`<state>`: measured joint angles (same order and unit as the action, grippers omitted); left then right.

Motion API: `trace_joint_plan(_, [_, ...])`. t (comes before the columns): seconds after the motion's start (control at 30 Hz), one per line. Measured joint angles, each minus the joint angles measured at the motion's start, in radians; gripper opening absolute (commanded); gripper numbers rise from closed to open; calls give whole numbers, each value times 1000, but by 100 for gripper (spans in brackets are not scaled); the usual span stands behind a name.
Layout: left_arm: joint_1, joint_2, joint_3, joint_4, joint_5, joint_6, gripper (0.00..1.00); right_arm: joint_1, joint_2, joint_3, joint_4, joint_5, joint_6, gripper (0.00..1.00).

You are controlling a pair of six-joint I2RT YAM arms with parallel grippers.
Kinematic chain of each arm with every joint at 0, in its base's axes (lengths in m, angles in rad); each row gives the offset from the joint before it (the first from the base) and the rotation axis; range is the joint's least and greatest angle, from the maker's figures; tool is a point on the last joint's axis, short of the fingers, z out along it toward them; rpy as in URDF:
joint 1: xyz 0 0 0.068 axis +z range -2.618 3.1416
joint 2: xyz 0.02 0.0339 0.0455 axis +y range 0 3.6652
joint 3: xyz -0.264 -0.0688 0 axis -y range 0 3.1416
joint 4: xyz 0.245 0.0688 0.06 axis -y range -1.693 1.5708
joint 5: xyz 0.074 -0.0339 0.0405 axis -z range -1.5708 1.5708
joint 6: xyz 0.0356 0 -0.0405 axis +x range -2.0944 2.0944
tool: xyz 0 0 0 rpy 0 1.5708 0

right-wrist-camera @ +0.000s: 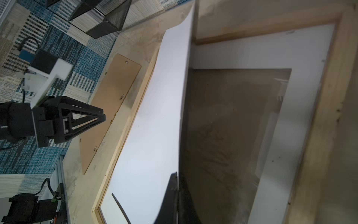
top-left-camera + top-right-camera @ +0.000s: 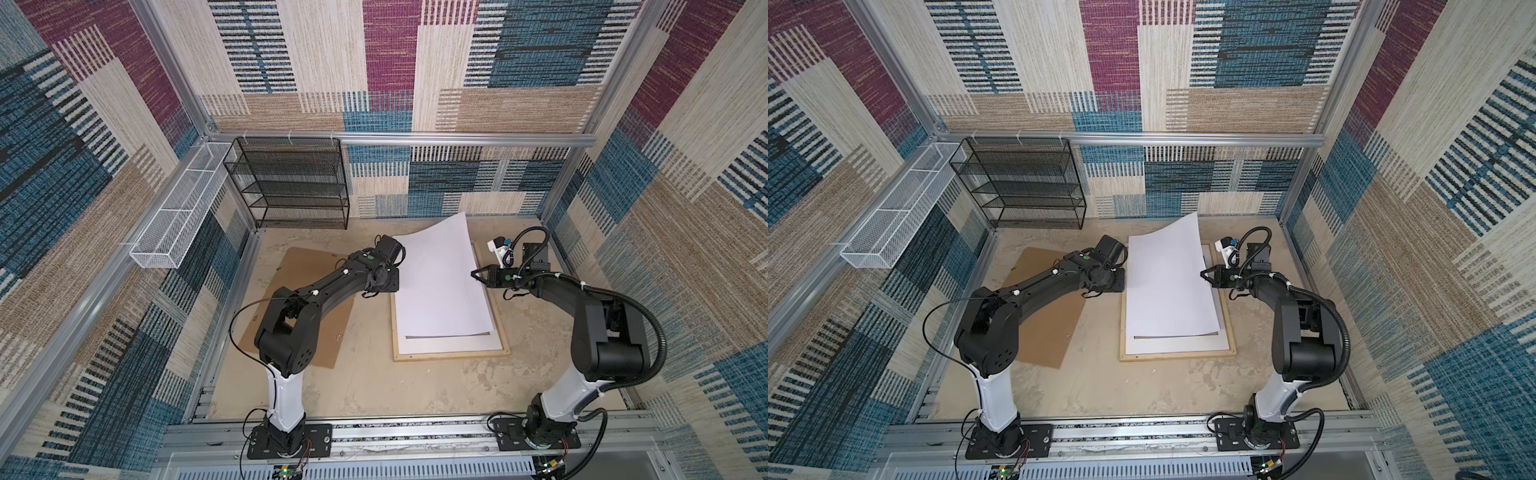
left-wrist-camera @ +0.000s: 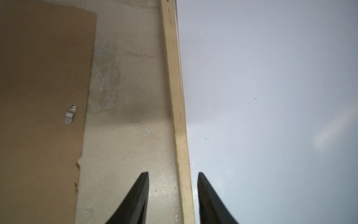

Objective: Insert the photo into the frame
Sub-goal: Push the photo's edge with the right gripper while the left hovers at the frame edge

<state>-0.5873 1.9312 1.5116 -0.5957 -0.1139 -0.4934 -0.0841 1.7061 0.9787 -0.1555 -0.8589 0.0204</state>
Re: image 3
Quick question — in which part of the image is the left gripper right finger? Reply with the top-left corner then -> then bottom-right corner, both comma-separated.
197,172 -> 239,224

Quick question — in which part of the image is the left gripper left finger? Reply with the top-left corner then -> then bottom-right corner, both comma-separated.
106,172 -> 149,224

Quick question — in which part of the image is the wooden picture frame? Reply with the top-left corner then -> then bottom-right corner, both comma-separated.
160,0 -> 195,224

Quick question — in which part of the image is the silver metal turn clip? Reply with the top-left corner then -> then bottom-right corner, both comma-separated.
64,104 -> 77,125

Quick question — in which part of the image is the brown cardboard backing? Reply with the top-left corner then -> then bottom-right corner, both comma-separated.
1,1 -> 97,224

